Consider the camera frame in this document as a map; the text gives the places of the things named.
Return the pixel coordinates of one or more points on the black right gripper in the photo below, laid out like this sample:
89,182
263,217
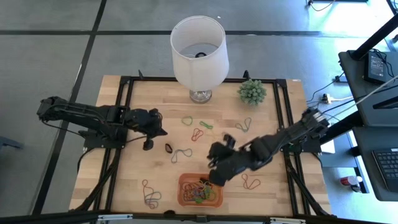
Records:
236,158

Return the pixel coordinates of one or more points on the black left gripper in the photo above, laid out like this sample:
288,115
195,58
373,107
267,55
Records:
141,119

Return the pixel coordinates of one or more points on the thin green rubber band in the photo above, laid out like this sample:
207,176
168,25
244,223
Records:
187,124

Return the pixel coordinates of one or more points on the long yellow rubber band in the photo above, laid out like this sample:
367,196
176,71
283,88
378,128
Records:
211,194

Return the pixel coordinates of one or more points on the pile of coloured rubber bands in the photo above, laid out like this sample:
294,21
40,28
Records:
194,193

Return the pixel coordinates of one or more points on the thin red rubber band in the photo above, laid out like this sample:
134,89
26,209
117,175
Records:
197,134
186,186
247,182

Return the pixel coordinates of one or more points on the thick green rubber band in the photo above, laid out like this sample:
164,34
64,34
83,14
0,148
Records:
200,200
206,125

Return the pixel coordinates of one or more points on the long green rubber band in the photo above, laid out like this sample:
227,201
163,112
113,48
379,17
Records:
243,127

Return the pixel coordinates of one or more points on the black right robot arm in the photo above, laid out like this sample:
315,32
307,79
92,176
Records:
289,135

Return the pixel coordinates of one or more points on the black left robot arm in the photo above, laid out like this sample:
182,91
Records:
87,113

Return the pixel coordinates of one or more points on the wide black orange rubber band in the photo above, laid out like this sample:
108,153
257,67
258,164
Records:
168,148

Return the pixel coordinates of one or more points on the thin blue rubber band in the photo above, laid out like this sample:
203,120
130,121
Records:
178,153

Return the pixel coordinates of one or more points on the orange plastic bin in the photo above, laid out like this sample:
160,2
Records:
181,202

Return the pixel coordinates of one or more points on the long purple blue rubber band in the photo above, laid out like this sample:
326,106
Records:
151,196

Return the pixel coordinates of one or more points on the white shade table lamp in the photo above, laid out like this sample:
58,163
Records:
199,71

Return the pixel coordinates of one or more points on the green spiky ball plant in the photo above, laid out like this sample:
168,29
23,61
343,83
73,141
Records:
252,92

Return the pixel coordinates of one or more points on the white paper sheet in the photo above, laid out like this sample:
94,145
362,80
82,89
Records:
329,147

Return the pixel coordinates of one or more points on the white power strip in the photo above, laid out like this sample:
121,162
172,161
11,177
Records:
326,99

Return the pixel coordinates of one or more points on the red white bottle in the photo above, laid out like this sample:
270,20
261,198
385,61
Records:
351,181

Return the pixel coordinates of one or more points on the black desk leg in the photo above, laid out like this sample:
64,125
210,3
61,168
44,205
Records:
360,174

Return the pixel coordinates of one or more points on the small black floor plug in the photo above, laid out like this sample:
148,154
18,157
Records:
340,79

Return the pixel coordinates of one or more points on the black keyboard tray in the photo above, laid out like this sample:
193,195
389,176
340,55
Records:
367,174

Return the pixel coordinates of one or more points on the grey floor object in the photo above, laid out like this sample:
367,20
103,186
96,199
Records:
9,143

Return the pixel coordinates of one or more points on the black desk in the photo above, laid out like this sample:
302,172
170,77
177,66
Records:
354,81

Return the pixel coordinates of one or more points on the black keyboard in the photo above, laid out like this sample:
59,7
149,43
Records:
388,168

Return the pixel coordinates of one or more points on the black monitor foot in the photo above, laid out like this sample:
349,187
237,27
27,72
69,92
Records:
387,104

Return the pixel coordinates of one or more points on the black power adapter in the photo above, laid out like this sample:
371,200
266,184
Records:
376,67

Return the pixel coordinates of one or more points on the black monitor pole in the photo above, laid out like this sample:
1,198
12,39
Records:
373,39

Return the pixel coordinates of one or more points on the silver metal bracket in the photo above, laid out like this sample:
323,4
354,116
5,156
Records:
287,220
112,217

